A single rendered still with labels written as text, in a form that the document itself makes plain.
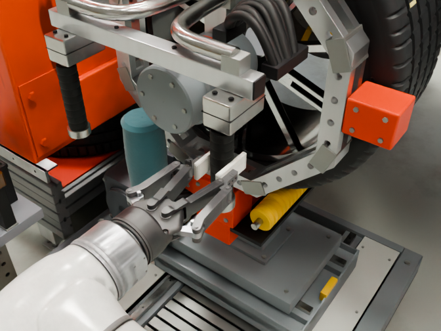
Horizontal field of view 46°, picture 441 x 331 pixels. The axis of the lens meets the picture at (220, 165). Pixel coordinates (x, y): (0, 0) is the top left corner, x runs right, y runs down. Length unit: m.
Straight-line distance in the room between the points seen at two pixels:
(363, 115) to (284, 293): 0.66
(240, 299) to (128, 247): 0.84
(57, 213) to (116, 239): 1.03
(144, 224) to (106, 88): 0.82
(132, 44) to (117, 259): 0.35
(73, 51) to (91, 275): 0.45
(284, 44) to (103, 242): 0.37
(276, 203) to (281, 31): 0.50
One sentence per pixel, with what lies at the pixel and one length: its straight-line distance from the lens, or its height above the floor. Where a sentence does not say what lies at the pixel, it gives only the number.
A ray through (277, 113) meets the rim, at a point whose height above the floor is 0.73.
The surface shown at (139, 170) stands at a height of 0.63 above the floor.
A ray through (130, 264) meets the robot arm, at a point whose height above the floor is 0.85.
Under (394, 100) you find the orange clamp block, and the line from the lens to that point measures 0.88.
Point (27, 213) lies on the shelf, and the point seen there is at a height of 0.45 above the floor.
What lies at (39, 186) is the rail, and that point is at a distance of 1.63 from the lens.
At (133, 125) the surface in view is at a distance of 1.05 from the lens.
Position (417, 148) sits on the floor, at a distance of 2.36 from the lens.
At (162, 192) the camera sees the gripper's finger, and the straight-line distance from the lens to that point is 0.72.
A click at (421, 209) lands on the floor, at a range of 2.06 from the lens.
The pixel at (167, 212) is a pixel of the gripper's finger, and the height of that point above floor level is 0.85.
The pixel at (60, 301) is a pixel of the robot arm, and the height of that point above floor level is 0.88.
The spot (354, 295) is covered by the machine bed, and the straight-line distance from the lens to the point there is 1.61.
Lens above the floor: 1.32
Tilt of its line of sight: 39 degrees down
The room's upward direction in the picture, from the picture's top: straight up
